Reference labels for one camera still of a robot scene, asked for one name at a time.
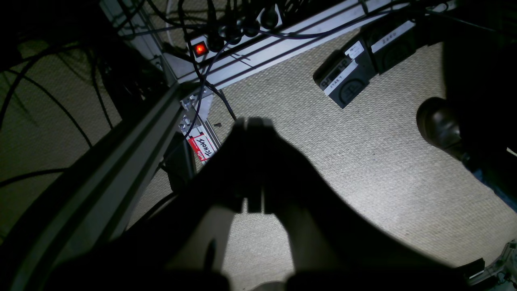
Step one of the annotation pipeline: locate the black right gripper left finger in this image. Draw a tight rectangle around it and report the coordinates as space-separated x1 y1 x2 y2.
48 117 259 291

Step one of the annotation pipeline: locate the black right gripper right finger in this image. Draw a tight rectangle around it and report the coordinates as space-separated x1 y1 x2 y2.
247 117 465 291

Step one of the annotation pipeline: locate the red white name sticker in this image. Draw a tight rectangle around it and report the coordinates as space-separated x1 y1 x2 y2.
187 134 217 163

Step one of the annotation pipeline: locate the black foot pedal start label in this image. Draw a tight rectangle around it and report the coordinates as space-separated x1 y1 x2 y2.
313 37 377 109

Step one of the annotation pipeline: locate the aluminium frame rail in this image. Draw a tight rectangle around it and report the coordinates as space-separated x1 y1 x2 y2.
1 83 199 291

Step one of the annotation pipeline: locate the white power strip red switch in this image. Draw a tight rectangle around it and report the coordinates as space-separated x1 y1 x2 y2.
188 0 289 63

